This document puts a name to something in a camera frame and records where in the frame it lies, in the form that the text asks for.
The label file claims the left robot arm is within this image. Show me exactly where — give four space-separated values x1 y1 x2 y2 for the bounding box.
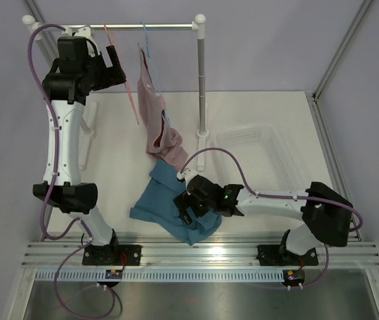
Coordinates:
33 35 126 265

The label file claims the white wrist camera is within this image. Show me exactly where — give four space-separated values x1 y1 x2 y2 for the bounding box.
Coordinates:
62 25 94 38
177 168 198 183

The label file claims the white slotted cable duct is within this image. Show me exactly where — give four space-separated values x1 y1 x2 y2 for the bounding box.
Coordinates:
35 269 284 283

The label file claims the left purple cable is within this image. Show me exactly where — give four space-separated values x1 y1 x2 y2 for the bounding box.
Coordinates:
25 23 123 317

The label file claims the left aluminium frame post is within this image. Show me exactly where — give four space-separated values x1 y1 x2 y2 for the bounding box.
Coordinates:
22 1 58 84

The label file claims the blue wire hanger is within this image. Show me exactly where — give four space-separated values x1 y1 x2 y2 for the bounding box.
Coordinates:
138 21 171 128

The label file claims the aluminium frame post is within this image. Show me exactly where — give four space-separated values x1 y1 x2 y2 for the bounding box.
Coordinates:
311 0 376 101
22 1 58 84

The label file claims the aluminium mounting rail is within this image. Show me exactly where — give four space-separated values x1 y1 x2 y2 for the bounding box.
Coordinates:
22 232 379 269

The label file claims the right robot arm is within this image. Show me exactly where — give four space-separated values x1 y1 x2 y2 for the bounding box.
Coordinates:
173 169 353 267

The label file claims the mauve tank top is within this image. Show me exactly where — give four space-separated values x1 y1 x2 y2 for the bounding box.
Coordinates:
137 49 188 171

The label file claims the metal clothes rack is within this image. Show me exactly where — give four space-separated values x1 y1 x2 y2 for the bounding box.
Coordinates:
23 14 208 184

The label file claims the pink wire hanger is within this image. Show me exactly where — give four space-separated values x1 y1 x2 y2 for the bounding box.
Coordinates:
103 23 140 125

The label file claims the right aluminium frame post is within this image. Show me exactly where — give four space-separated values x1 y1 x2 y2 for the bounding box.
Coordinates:
311 0 376 101

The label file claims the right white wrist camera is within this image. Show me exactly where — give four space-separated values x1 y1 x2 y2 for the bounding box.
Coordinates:
177 168 198 183

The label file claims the white plastic basket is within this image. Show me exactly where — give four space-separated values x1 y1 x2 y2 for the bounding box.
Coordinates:
211 123 304 194

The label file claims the teal tank top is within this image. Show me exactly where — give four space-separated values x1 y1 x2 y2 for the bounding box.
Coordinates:
129 159 222 245

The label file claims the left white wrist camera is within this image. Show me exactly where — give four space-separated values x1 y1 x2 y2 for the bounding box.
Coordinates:
62 25 94 38

